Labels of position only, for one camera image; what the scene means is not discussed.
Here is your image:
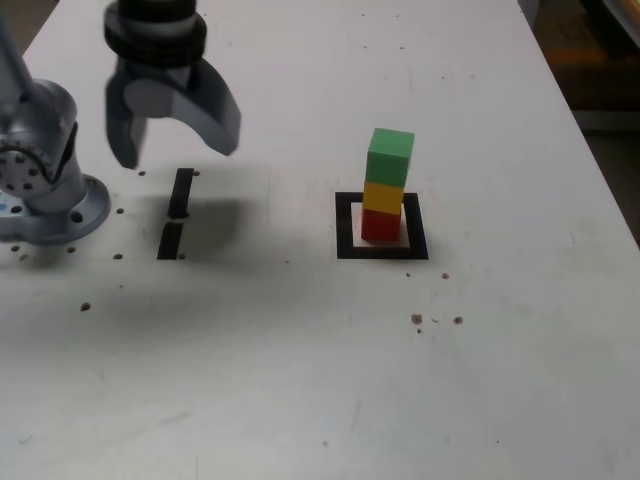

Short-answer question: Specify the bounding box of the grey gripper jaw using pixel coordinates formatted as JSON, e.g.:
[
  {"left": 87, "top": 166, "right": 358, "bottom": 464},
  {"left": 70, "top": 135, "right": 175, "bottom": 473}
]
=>
[
  {"left": 104, "top": 57, "right": 149, "bottom": 170},
  {"left": 124, "top": 57, "right": 243, "bottom": 158}
]

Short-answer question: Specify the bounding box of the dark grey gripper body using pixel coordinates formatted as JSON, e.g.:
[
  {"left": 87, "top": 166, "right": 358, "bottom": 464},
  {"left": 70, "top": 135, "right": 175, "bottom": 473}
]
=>
[{"left": 118, "top": 61, "right": 193, "bottom": 88}]

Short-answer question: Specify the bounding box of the green cube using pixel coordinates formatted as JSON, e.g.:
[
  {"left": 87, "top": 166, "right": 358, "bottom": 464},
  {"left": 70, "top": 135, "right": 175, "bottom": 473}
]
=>
[{"left": 366, "top": 127, "right": 416, "bottom": 189}]

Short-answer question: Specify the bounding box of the yellow cube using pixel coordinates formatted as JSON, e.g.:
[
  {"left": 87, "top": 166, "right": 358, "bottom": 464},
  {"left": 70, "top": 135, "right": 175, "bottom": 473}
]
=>
[{"left": 361, "top": 180, "right": 405, "bottom": 215}]

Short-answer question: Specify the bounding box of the red cube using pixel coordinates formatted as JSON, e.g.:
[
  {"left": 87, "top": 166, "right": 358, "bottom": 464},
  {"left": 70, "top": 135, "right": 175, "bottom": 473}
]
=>
[{"left": 360, "top": 208, "right": 402, "bottom": 242}]

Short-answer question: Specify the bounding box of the black tape square outline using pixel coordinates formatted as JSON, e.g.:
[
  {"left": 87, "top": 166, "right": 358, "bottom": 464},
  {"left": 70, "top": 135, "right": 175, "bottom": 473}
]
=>
[{"left": 334, "top": 191, "right": 430, "bottom": 261}]

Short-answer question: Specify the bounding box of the black tape strip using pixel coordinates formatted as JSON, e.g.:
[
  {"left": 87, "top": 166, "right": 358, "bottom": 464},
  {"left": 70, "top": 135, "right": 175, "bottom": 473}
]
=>
[{"left": 156, "top": 167, "right": 195, "bottom": 261}]

